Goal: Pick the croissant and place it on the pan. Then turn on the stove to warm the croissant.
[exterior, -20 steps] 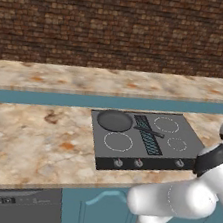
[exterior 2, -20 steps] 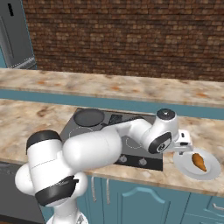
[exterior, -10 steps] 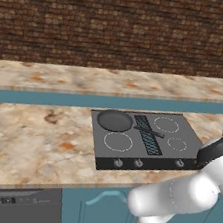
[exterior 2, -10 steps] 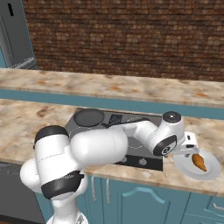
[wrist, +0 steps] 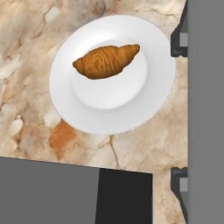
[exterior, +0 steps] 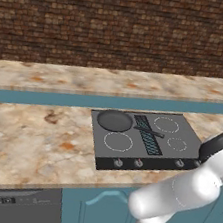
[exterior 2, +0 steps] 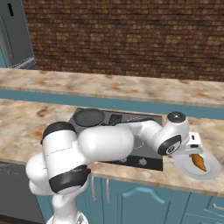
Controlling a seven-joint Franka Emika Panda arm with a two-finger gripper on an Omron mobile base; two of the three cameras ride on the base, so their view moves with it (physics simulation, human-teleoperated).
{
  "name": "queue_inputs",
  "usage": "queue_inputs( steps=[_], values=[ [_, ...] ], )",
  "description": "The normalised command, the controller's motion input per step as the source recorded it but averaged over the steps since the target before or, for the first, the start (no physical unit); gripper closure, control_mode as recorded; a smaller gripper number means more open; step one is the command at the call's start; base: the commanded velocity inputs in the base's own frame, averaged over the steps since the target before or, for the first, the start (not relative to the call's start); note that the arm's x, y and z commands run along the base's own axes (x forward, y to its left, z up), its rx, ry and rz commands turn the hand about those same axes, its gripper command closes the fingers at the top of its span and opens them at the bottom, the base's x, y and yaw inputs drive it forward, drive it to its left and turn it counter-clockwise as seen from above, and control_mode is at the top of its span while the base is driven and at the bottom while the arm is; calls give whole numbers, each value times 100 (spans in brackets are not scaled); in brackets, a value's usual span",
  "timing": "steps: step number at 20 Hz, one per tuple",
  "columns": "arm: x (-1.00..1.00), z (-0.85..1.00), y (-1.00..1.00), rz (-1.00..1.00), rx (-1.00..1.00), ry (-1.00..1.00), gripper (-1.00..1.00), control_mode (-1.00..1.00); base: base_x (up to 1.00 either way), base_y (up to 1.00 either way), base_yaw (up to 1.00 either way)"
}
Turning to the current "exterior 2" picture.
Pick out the black frying pan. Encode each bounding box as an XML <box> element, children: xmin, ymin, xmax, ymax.
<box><xmin>72</xmin><ymin>108</ymin><xmax>106</xmax><ymax>128</ymax></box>

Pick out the arched teal cupboard door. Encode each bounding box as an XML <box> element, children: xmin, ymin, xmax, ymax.
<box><xmin>100</xmin><ymin>177</ymin><xmax>191</xmax><ymax>224</ymax></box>

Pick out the white round plate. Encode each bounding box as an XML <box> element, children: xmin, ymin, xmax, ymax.
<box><xmin>173</xmin><ymin>149</ymin><xmax>222</xmax><ymax>181</ymax></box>

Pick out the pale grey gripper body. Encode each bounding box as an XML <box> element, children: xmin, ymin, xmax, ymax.
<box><xmin>173</xmin><ymin>144</ymin><xmax>206</xmax><ymax>158</ymax></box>

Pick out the silver drawer handle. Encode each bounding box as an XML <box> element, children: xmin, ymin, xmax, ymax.
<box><xmin>212</xmin><ymin>202</ymin><xmax>224</xmax><ymax>212</ymax></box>

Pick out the black glass hob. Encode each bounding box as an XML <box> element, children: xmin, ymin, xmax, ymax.
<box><xmin>67</xmin><ymin>107</ymin><xmax>165</xmax><ymax>172</ymax></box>

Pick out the dark grey dishwasher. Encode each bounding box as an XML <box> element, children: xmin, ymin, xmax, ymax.
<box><xmin>0</xmin><ymin>161</ymin><xmax>46</xmax><ymax>224</ymax></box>

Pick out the plain teal cupboard door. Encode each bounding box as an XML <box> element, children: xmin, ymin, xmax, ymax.
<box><xmin>74</xmin><ymin>174</ymin><xmax>102</xmax><ymax>224</ymax></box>

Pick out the silver cupboard door handle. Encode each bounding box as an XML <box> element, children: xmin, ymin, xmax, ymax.
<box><xmin>105</xmin><ymin>178</ymin><xmax>111</xmax><ymax>205</ymax></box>
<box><xmin>91</xmin><ymin>176</ymin><xmax>97</xmax><ymax>203</ymax></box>

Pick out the grey steel fridge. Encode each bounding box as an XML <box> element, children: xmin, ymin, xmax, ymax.
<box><xmin>0</xmin><ymin>0</ymin><xmax>38</xmax><ymax>71</ymax></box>

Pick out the teal drawer front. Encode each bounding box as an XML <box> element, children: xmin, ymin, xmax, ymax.
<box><xmin>186</xmin><ymin>192</ymin><xmax>224</xmax><ymax>218</ymax></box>

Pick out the orange-brown croissant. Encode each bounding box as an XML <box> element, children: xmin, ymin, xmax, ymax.
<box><xmin>191</xmin><ymin>153</ymin><xmax>208</xmax><ymax>173</ymax></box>

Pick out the teal raised counter panel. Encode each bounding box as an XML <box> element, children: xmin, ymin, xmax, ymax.
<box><xmin>0</xmin><ymin>88</ymin><xmax>224</xmax><ymax>121</ymax></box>

